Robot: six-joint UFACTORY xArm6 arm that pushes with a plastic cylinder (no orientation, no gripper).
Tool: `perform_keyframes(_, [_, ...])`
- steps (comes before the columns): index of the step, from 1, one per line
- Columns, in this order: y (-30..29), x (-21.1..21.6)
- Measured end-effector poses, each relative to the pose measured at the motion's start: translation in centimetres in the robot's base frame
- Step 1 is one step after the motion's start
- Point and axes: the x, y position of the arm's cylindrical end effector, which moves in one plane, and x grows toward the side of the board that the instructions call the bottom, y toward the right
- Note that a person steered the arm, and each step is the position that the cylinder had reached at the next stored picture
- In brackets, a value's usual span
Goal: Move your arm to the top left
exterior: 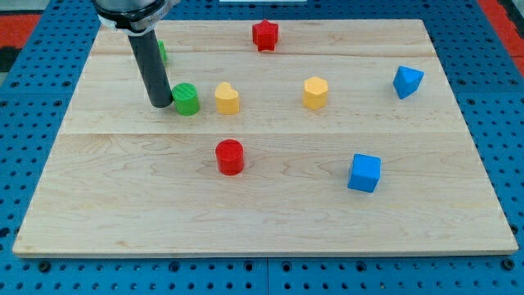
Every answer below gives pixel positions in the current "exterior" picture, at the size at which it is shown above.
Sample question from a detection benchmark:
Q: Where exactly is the red cylinder block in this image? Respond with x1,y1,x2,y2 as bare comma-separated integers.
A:
215,139,245,175

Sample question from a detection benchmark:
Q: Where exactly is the light wooden board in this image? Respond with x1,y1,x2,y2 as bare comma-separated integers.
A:
13,19,518,258

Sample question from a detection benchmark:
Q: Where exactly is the yellow heart block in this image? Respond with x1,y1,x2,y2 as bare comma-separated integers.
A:
215,82,240,115

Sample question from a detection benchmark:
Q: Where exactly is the yellow hexagon block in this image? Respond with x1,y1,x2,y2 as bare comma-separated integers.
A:
302,76,328,110

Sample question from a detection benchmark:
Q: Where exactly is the green cylinder block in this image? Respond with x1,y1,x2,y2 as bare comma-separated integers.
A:
172,83,200,116

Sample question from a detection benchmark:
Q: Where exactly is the blue cube block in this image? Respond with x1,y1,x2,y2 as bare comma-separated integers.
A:
347,154,382,193

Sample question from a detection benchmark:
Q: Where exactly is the red star block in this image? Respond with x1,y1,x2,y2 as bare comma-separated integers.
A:
252,19,279,52

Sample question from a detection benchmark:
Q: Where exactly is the green block behind rod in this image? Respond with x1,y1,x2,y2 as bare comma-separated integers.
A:
157,39,169,64

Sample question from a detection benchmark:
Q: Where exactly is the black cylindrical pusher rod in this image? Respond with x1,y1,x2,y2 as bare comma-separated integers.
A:
128,30,173,108

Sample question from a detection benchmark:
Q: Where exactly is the blue triangular prism block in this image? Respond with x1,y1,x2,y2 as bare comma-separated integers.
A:
392,66,425,99

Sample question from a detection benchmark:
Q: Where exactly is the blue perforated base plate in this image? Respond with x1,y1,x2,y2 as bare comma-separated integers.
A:
1,1,523,294

